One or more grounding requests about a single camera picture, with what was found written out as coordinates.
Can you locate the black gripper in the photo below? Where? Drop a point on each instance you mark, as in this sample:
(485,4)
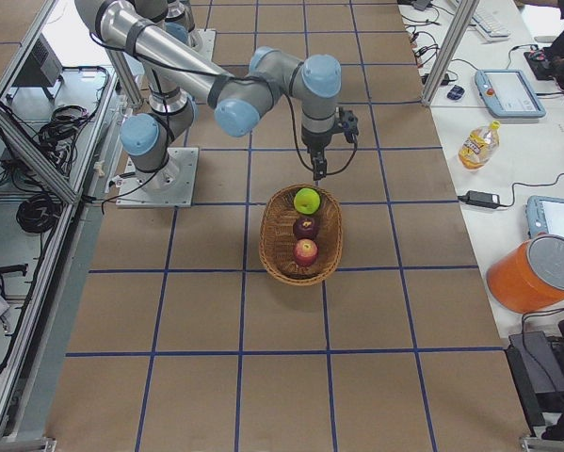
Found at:
(317,142)

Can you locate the green apple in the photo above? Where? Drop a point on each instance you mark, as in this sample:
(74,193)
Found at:
(307,201)

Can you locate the dark red apple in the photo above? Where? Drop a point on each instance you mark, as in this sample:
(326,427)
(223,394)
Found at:
(305,227)

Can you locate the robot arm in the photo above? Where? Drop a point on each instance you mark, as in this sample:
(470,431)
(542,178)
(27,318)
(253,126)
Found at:
(143,30)
(175,16)

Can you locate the wicker basket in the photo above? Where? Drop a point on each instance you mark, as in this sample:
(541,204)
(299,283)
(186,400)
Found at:
(277,240)

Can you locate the dark blue pouch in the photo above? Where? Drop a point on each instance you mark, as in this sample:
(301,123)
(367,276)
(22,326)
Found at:
(455,93)

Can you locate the orange juice bottle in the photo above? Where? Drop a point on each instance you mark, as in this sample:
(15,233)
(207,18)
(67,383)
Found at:
(479,146)

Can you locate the black power adapter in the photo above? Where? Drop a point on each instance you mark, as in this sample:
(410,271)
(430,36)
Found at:
(482,199)

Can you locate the blue teach pendant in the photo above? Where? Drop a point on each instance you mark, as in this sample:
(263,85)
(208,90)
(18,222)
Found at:
(507,94)
(545,215)

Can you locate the white keyboard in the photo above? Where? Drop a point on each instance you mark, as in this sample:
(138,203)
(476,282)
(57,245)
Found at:
(487,26)

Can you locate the orange bucket with lid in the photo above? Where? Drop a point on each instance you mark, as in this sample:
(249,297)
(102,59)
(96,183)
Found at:
(530,277)

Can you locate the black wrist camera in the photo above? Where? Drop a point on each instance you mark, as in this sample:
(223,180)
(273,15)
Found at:
(347,124)

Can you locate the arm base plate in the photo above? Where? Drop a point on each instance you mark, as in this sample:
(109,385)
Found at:
(172,186)
(202,41)

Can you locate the aluminium frame post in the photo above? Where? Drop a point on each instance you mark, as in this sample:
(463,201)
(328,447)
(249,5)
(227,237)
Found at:
(463,15)

